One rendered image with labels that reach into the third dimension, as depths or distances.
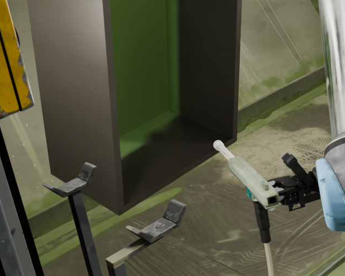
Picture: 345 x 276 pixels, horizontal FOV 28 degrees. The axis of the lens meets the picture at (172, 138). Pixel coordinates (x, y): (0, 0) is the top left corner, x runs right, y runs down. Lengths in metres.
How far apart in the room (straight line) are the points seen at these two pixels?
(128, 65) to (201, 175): 0.93
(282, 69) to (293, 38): 0.23
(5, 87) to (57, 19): 1.32
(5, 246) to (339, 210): 0.73
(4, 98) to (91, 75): 1.28
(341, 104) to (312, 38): 2.68
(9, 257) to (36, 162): 2.25
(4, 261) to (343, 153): 0.78
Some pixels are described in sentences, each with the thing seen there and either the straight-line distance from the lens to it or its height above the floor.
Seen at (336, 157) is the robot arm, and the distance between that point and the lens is 1.40.
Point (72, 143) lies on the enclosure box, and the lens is 2.23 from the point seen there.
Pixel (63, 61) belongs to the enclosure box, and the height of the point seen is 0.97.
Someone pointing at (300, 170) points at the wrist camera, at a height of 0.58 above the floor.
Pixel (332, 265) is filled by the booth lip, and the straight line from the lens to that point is 2.57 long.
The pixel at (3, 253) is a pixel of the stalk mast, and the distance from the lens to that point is 0.82.
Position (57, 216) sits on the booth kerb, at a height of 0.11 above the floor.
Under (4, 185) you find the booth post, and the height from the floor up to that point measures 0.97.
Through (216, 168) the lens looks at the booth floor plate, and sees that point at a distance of 3.31.
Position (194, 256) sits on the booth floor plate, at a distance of 2.70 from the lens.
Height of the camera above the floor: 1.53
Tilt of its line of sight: 24 degrees down
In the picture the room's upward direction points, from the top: 11 degrees counter-clockwise
